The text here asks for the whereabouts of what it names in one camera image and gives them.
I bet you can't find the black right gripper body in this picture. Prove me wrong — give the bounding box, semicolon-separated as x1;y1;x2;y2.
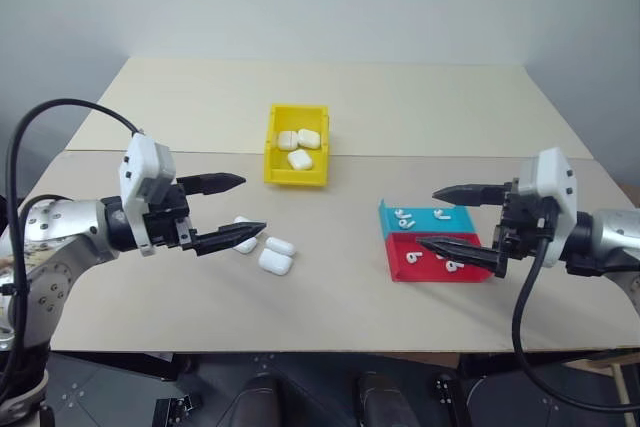
491;178;552;279

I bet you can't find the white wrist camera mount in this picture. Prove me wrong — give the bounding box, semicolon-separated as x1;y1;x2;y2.
118;133;178;257
516;147;581;269

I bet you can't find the wooden frame piece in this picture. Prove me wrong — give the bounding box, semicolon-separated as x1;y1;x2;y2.
606;345;640;407

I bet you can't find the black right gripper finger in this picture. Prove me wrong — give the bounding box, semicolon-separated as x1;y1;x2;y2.
415;235;502;274
431;183;516;208

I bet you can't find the dark rounded shape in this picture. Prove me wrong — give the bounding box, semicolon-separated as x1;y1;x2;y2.
355;370;417;427
233;373;282;427

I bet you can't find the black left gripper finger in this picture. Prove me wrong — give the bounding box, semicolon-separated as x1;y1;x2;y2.
174;172;248;197
191;220;268;257

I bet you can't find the yellow plastic bin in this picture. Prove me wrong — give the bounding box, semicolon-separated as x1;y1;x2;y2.
262;103;332;190

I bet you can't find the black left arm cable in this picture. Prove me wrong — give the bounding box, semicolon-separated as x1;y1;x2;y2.
0;98;148;427

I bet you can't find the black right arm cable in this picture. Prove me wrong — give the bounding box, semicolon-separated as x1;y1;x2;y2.
511;204;640;412

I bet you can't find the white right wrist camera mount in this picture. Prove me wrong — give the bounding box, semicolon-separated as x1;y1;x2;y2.
516;147;581;269

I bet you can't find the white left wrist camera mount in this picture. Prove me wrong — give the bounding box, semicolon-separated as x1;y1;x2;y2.
118;133;178;257

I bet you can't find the black metal bracket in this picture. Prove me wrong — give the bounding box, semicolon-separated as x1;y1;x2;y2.
154;393;202;427
433;373;472;427

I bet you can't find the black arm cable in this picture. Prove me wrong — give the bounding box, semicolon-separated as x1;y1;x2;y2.
0;98;148;427
511;204;640;412

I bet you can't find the red and teal tray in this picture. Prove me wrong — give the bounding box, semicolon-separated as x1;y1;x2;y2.
383;230;494;285

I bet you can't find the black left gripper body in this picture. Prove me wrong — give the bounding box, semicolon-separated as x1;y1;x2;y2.
141;181;196;251

